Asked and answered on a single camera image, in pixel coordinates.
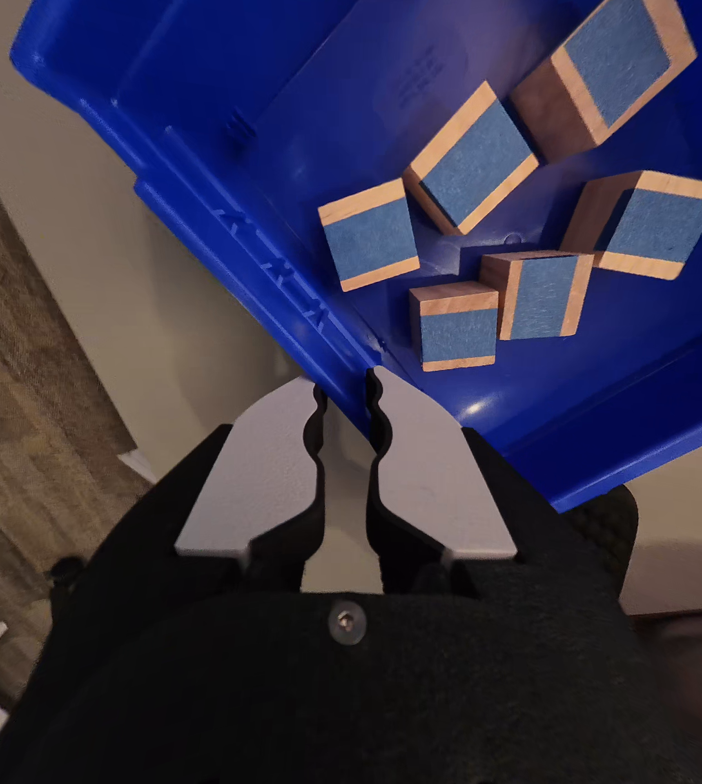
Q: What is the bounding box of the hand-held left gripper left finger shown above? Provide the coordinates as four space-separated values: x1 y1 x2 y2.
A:
173 375 328 589

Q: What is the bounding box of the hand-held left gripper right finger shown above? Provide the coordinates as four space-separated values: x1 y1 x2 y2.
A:
364 366 520 590

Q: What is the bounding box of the blue plastic bin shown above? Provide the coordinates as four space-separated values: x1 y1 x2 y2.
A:
9 0 702 514

